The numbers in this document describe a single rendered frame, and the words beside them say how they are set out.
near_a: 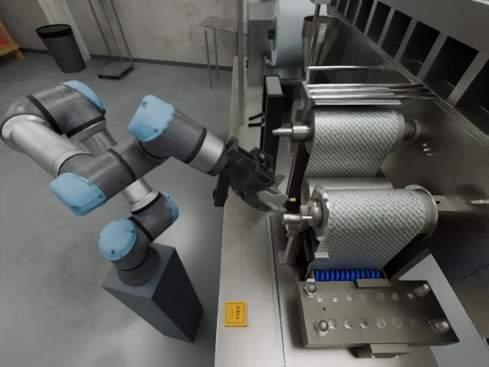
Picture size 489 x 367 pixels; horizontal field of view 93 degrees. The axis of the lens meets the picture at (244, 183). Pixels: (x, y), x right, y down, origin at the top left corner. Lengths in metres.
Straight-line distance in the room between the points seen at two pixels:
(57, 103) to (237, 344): 0.85
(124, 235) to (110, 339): 1.23
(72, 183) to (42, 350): 1.79
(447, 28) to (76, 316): 2.32
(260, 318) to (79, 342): 1.42
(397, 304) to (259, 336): 0.42
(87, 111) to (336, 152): 0.73
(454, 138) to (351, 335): 0.57
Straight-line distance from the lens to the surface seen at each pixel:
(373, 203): 0.65
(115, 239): 0.82
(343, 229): 0.63
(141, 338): 1.90
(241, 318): 0.86
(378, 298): 0.86
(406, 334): 0.86
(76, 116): 0.80
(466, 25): 0.85
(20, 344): 2.27
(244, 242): 0.98
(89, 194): 0.45
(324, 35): 1.09
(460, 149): 0.78
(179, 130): 0.40
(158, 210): 0.84
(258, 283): 0.91
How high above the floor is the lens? 1.76
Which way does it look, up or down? 47 degrees down
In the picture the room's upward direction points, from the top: straight up
